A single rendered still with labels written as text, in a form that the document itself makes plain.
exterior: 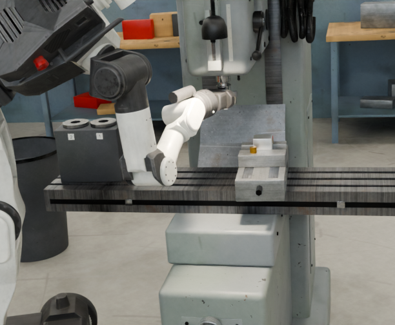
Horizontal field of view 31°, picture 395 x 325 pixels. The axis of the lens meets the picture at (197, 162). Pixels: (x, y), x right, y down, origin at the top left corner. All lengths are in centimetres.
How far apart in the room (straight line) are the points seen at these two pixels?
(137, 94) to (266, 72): 91
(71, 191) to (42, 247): 177
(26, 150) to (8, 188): 239
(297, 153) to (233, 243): 64
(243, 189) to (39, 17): 81
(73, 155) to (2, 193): 50
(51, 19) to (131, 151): 39
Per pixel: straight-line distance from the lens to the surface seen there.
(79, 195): 240
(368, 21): 591
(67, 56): 181
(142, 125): 181
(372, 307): 347
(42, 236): 412
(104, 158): 240
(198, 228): 219
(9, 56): 178
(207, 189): 227
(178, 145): 198
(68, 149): 243
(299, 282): 291
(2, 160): 195
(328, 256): 393
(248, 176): 216
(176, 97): 205
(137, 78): 179
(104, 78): 176
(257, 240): 215
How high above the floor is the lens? 175
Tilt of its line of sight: 18 degrees down
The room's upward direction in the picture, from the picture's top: 4 degrees counter-clockwise
